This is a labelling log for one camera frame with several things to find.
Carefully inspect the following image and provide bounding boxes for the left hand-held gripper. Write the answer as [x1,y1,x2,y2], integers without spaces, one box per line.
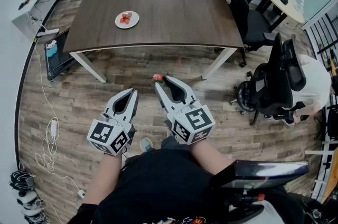
[86,88,139,157]

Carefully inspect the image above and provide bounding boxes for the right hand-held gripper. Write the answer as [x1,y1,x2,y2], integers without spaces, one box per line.
[155,76,216,145]

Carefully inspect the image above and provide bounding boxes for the white plate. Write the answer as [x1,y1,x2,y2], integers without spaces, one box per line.
[115,10,140,30]

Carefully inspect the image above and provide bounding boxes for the person's left forearm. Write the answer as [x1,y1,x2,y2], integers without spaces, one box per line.
[81,152,124,207]

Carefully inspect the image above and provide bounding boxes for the person's right forearm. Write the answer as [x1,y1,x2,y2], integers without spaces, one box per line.
[189,137,236,176]

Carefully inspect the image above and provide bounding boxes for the person's grey shoe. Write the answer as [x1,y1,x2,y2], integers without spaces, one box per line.
[139,137,154,153]

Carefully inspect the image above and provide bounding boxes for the person's black trousers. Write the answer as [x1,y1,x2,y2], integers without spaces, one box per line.
[160,135,186,150]

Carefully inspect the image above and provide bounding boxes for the white table leg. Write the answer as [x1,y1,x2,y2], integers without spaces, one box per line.
[202,47,238,80]
[69,51,108,83]

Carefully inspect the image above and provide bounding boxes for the white power adapter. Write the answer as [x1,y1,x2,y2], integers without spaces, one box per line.
[50,117,59,138]

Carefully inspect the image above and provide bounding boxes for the black wheeled cart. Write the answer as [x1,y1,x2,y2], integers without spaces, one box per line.
[44,29,78,81]

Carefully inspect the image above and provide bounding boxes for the person's black shirt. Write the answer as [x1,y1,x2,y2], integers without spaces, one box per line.
[67,147,291,224]

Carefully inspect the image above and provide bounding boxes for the blue cloth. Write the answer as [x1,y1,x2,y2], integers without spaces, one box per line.
[45,40,58,58]

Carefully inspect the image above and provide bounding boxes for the black mesh office chair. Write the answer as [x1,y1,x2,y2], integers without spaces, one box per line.
[229,32,309,126]

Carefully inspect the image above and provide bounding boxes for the black chest-mounted device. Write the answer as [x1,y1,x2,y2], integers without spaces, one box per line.
[210,160,310,218]

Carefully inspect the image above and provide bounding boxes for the pile of grey devices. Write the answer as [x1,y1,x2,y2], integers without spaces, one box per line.
[8,166,50,224]

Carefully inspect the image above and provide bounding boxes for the black handheld tool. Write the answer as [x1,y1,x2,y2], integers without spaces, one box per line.
[17,0,31,11]

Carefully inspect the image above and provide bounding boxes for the round beige table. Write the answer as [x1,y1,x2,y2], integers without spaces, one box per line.
[252,0,306,33]

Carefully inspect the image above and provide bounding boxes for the black metal rack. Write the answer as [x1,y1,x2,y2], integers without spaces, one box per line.
[303,13,338,70]

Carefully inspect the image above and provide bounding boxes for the white floor cable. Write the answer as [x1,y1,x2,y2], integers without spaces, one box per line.
[33,40,80,193]

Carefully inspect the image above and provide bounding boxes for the white metal shelf frame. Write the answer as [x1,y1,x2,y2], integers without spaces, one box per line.
[304,135,338,201]

